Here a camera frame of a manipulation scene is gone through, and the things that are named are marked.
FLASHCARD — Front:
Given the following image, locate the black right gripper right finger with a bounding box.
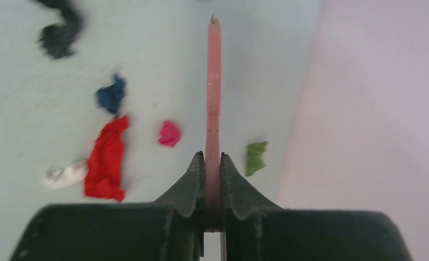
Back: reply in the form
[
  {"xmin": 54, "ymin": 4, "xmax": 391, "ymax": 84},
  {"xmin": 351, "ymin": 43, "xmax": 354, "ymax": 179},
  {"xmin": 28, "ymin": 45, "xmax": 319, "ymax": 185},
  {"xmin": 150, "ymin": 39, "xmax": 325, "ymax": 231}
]
[{"xmin": 220, "ymin": 154, "xmax": 412, "ymax": 260}]

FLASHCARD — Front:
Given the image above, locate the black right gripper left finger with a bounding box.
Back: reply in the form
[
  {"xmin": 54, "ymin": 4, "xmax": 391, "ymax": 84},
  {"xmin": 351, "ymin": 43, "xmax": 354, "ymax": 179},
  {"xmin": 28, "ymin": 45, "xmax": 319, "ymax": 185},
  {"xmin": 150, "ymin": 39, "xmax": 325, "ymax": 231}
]
[{"xmin": 10, "ymin": 152, "xmax": 204, "ymax": 260}]

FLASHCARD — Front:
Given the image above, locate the red paper scrap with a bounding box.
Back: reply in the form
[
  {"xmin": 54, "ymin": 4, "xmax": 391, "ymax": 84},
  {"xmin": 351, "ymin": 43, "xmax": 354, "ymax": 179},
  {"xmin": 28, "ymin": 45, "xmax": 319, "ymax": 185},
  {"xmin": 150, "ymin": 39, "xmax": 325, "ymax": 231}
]
[{"xmin": 83, "ymin": 115, "xmax": 129, "ymax": 202}]

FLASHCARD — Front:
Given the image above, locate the pink paper scrap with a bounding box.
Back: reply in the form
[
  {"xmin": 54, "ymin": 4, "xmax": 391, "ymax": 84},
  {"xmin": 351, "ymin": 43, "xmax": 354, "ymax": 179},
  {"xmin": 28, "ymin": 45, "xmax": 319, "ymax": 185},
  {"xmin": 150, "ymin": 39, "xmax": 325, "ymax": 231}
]
[{"xmin": 158, "ymin": 121, "xmax": 182, "ymax": 148}]

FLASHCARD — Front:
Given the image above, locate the white paper scrap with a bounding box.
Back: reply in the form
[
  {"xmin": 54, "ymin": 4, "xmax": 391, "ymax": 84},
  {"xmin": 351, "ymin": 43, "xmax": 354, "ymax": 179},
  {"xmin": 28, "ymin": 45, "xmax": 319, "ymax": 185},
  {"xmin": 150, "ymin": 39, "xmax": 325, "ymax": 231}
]
[{"xmin": 42, "ymin": 159, "xmax": 89, "ymax": 190}]

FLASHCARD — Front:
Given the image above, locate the pink hand brush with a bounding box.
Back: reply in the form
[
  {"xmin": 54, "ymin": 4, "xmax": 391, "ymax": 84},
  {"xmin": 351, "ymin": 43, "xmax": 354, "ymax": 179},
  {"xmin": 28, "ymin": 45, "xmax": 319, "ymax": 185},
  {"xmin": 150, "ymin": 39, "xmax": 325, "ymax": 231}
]
[{"xmin": 205, "ymin": 15, "xmax": 222, "ymax": 232}]

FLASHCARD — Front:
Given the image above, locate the small dark blue scrap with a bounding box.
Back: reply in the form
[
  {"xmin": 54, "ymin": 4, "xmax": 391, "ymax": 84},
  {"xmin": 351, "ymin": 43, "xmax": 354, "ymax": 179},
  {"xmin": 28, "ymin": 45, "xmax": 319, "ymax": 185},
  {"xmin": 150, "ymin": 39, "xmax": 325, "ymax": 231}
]
[{"xmin": 95, "ymin": 73, "xmax": 127, "ymax": 116}]

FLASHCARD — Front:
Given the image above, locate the green paper scrap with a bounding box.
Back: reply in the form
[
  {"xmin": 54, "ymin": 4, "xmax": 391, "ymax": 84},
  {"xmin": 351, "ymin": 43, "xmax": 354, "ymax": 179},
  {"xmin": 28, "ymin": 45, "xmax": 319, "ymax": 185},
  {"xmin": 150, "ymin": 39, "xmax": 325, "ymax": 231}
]
[{"xmin": 245, "ymin": 141, "xmax": 268, "ymax": 177}]

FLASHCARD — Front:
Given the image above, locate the black paper scrap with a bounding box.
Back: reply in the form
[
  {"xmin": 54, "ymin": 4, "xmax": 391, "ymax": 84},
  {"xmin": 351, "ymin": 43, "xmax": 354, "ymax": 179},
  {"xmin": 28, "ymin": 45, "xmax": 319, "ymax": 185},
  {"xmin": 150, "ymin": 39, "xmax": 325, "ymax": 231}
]
[{"xmin": 34, "ymin": 0, "xmax": 84, "ymax": 60}]

